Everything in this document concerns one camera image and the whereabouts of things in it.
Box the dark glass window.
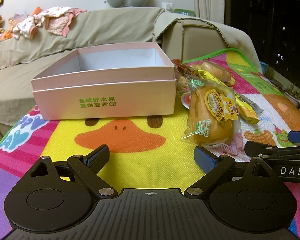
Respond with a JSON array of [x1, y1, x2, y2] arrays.
[[225, 0, 300, 120]]

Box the beige sofa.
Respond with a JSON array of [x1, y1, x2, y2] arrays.
[[0, 6, 263, 143]]

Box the yellow grey snack bar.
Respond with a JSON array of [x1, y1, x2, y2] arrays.
[[235, 92, 265, 113]]

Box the round light biscuit packet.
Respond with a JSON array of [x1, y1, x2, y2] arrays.
[[176, 74, 192, 92]]

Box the green digital clock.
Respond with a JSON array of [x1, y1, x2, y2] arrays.
[[174, 9, 195, 17]]

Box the potted plant white pot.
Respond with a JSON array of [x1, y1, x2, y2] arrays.
[[282, 81, 300, 108]]

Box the yellow snack packet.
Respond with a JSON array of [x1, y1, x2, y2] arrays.
[[236, 105, 261, 125]]

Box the large bread roll packet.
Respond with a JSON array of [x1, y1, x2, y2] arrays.
[[179, 79, 242, 147]]

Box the colourful cartoon play mat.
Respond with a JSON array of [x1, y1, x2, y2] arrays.
[[0, 47, 300, 240]]

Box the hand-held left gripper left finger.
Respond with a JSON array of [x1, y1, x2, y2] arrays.
[[30, 144, 119, 199]]

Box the small potted plant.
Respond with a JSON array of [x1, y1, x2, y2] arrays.
[[265, 66, 278, 85]]

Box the pink floral baby clothes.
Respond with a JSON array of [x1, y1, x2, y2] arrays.
[[12, 7, 87, 39]]

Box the beige fringed throw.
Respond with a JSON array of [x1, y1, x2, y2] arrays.
[[154, 11, 262, 67]]

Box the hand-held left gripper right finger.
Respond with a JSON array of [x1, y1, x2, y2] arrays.
[[184, 146, 278, 198]]

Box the khaki sofa cover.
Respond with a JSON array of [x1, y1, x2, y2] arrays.
[[0, 6, 165, 128]]

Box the red jelly cup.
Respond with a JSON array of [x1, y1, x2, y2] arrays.
[[181, 92, 193, 110]]

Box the dark red snack packet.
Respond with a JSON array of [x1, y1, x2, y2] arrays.
[[171, 59, 192, 77]]

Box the pink cardboard box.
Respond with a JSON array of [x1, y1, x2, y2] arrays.
[[31, 42, 177, 120]]

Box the small orange plush toy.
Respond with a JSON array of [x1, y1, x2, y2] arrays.
[[0, 29, 15, 41]]

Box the small bread packet yellow label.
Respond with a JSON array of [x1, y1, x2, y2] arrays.
[[199, 60, 237, 87]]

